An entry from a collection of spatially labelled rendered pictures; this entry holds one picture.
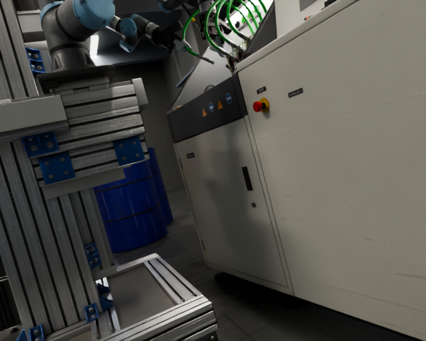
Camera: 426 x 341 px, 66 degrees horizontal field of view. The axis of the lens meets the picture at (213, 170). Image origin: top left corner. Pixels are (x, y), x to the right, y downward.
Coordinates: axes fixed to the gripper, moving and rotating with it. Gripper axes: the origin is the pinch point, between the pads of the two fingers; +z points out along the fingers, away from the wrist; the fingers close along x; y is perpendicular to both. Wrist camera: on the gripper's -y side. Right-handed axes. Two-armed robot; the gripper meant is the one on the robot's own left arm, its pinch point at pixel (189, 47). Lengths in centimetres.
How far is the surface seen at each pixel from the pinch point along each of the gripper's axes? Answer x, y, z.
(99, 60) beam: -476, -50, -381
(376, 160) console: 67, 27, 91
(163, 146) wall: -651, 28, -216
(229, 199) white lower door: 6, 55, 59
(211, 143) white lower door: 10, 38, 39
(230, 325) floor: 16, 97, 87
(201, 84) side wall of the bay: -25.0, 7.0, 7.1
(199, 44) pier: -380, -150, -166
